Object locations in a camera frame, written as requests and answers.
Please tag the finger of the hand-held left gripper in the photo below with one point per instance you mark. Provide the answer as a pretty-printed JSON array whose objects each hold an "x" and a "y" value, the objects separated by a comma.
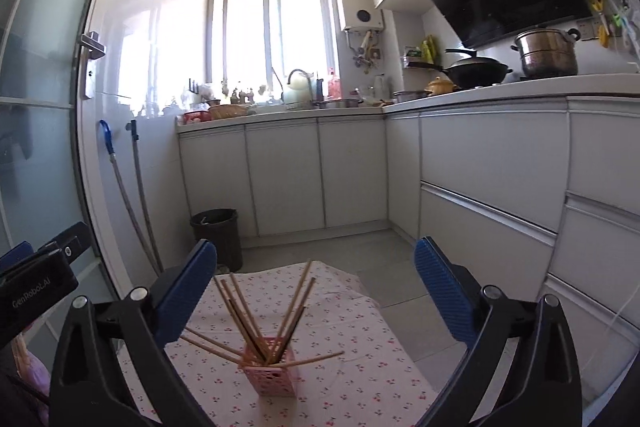
[
  {"x": 70, "y": 244},
  {"x": 15, "y": 256}
]

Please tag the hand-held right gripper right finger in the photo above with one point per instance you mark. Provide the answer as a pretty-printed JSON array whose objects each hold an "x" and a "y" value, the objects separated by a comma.
[{"x": 445, "y": 292}]

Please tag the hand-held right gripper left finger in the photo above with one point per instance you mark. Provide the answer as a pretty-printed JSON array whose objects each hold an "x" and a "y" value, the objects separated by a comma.
[{"x": 185, "y": 292}]

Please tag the bundle of light wooden chopsticks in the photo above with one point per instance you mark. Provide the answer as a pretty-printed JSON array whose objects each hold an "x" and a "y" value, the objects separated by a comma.
[{"x": 255, "y": 347}]

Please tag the pink perforated utensil holder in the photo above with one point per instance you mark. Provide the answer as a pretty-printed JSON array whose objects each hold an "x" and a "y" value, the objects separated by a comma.
[{"x": 272, "y": 382}]

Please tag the person's left forearm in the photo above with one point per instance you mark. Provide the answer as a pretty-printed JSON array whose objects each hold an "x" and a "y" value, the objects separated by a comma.
[{"x": 32, "y": 372}]

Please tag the dark brown trash bin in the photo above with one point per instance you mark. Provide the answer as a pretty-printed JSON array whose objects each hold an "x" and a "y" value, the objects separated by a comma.
[{"x": 220, "y": 237}]

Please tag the black tipped mop pole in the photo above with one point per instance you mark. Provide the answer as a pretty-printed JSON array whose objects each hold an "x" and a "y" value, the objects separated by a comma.
[{"x": 134, "y": 132}]

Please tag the white kitchen cabinets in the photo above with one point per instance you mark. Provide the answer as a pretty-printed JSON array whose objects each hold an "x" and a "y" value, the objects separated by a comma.
[{"x": 280, "y": 177}]

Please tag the cherry print tablecloth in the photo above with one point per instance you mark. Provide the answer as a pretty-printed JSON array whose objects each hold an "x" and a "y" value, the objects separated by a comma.
[{"x": 325, "y": 397}]

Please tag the red plastic basket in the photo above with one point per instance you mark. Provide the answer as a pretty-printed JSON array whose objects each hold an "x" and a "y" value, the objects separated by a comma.
[{"x": 196, "y": 117}]

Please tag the wicker basket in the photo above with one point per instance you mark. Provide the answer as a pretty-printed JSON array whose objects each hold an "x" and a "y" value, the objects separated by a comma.
[{"x": 227, "y": 112}]

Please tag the frosted glass sliding door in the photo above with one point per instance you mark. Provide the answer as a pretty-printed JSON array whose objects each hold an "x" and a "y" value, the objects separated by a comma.
[{"x": 45, "y": 57}]

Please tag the small steel pan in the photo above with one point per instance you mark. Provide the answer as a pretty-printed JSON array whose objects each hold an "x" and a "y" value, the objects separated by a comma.
[{"x": 410, "y": 96}]

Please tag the orange clay pot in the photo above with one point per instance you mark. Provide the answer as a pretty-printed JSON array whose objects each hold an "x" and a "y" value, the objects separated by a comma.
[{"x": 441, "y": 87}]

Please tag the steel bowl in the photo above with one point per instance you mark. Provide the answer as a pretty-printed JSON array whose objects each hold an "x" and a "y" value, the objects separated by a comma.
[{"x": 340, "y": 103}]

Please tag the black wok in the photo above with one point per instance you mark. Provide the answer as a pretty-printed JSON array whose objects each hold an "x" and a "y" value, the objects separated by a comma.
[{"x": 480, "y": 74}]

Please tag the white plastic jug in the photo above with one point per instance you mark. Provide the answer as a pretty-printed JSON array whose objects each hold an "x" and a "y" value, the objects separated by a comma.
[{"x": 300, "y": 89}]

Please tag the red bottle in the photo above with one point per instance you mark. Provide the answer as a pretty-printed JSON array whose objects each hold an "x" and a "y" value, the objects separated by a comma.
[{"x": 333, "y": 87}]

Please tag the green packet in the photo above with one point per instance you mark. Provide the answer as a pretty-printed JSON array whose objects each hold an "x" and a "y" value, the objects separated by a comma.
[{"x": 412, "y": 56}]

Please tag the yellow packets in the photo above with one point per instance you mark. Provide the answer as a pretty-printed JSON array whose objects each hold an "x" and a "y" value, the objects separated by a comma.
[{"x": 429, "y": 49}]

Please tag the stainless steel pot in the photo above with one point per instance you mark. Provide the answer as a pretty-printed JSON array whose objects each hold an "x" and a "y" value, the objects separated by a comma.
[{"x": 547, "y": 54}]

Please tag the hanging wooden rolling pin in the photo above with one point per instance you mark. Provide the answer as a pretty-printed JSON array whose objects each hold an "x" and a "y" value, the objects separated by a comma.
[{"x": 365, "y": 42}]

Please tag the kitchen window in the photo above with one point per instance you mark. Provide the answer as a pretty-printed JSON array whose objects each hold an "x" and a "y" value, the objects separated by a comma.
[{"x": 245, "y": 32}]

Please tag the white water heater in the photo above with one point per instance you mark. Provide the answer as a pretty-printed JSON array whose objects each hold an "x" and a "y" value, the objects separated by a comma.
[{"x": 360, "y": 4}]

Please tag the yellow hanging scissors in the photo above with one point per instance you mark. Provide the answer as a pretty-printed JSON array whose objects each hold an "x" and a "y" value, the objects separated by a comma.
[{"x": 602, "y": 32}]

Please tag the hanging green kitchen tool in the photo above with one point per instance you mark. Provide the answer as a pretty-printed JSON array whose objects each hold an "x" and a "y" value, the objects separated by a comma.
[{"x": 622, "y": 19}]

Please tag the wall socket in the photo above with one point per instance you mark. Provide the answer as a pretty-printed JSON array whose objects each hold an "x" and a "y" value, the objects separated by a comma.
[{"x": 586, "y": 30}]

